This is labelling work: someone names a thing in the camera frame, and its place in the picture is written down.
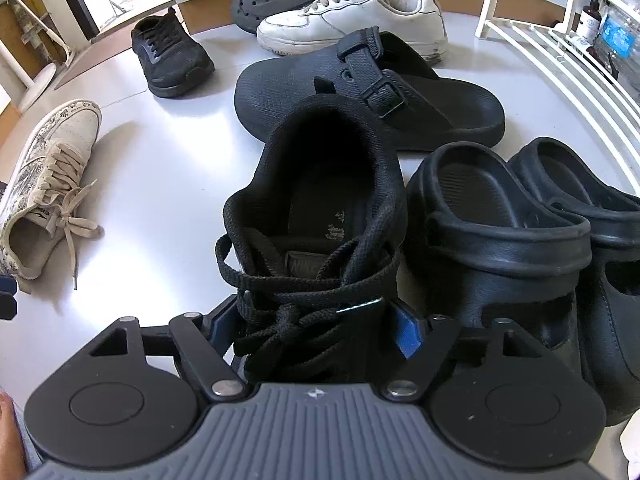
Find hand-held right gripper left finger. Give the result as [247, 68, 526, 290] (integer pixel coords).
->
[90, 294, 250, 402]

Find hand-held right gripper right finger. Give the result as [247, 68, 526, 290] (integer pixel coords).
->
[381, 300, 546, 402]

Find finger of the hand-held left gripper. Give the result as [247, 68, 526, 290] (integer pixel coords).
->
[0, 276, 19, 322]

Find black chunky strap clog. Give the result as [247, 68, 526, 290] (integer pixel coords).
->
[405, 142, 593, 361]
[510, 137, 640, 426]

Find patterned white sneaker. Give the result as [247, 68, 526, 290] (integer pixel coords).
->
[0, 99, 106, 291]

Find black lace-up sneaker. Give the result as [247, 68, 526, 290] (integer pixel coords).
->
[215, 95, 406, 386]
[131, 7, 216, 98]

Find white shoe rack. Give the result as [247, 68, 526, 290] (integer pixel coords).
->
[475, 0, 640, 196]

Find plain white sneaker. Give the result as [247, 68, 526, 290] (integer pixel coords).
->
[256, 0, 448, 66]

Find person's leg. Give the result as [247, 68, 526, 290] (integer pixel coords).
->
[0, 392, 25, 478]

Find person's grey shorts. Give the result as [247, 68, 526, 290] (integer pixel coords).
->
[12, 400, 45, 473]

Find white standing fan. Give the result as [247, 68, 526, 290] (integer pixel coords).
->
[0, 35, 58, 111]

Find brown doormat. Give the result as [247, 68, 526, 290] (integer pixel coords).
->
[54, 35, 151, 91]

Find white mop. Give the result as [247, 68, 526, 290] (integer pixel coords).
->
[0, 0, 71, 66]

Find dark glass bottle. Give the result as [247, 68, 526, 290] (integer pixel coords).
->
[577, 0, 608, 51]

